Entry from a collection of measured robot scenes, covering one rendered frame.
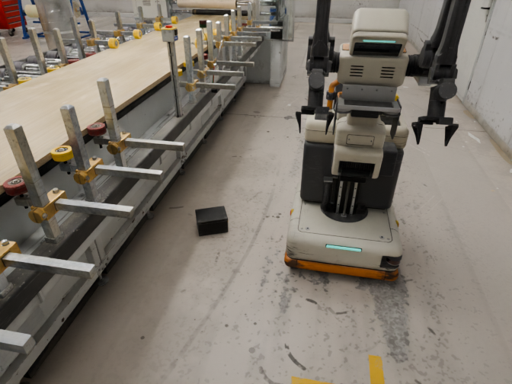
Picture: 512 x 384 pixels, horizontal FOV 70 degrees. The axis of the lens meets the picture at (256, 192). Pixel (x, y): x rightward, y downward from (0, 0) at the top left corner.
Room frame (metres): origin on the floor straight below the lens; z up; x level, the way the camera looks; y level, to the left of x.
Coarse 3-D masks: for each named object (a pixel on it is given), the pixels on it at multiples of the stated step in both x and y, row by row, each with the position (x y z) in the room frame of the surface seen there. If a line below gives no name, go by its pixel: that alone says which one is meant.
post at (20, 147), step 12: (12, 132) 0.99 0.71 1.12; (12, 144) 1.00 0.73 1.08; (24, 144) 1.01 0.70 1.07; (24, 156) 1.00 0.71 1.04; (24, 168) 1.00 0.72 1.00; (36, 168) 1.02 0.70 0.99; (24, 180) 1.00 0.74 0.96; (36, 180) 1.01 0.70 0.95; (36, 192) 0.99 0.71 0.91; (36, 204) 1.00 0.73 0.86; (48, 228) 1.00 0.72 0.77
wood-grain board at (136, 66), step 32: (160, 32) 4.08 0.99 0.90; (192, 32) 4.08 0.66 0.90; (96, 64) 2.73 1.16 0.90; (128, 64) 2.73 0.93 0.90; (160, 64) 2.73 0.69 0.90; (0, 96) 2.00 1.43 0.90; (32, 96) 2.00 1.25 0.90; (64, 96) 2.00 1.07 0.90; (96, 96) 2.00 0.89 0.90; (128, 96) 2.00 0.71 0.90; (0, 128) 1.55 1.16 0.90; (32, 128) 1.55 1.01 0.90; (64, 128) 1.55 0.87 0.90; (0, 160) 1.24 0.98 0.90; (0, 192) 1.04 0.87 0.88
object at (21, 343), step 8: (0, 336) 0.52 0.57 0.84; (8, 336) 0.52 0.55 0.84; (16, 336) 0.52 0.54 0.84; (24, 336) 0.52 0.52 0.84; (32, 336) 0.52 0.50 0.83; (0, 344) 0.50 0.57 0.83; (8, 344) 0.50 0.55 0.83; (16, 344) 0.49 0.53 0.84; (24, 344) 0.50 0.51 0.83; (32, 344) 0.51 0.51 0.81; (24, 352) 0.49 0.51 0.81
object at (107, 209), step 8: (16, 200) 1.06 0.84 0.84; (24, 200) 1.05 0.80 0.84; (56, 200) 1.05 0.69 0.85; (64, 200) 1.05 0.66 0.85; (72, 200) 1.05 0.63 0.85; (80, 200) 1.05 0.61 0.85; (56, 208) 1.03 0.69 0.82; (64, 208) 1.03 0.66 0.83; (72, 208) 1.02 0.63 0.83; (80, 208) 1.02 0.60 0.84; (88, 208) 1.01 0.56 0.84; (96, 208) 1.00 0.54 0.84; (104, 208) 1.00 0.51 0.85; (112, 208) 1.00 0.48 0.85; (120, 208) 1.00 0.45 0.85; (128, 208) 1.00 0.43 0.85; (120, 216) 0.99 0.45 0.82; (128, 216) 0.98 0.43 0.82
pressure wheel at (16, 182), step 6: (6, 180) 1.08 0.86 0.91; (12, 180) 1.09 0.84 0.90; (18, 180) 1.09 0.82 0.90; (6, 186) 1.04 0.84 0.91; (12, 186) 1.04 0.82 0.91; (18, 186) 1.04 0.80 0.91; (24, 186) 1.06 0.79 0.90; (6, 192) 1.04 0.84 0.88; (12, 192) 1.03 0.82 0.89; (18, 192) 1.04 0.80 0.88; (24, 192) 1.05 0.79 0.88
